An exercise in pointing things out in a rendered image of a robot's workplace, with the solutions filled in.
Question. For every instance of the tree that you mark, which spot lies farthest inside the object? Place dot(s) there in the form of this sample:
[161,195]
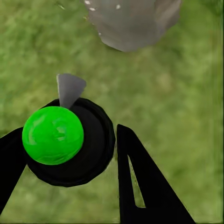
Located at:
[135,24]

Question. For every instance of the pesticide atomizer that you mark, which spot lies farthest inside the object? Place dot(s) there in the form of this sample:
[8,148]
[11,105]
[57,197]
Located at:
[69,141]

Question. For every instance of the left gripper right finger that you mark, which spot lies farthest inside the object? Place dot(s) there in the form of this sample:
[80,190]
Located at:
[162,204]

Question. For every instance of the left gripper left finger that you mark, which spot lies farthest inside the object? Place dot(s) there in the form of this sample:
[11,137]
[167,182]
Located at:
[12,164]

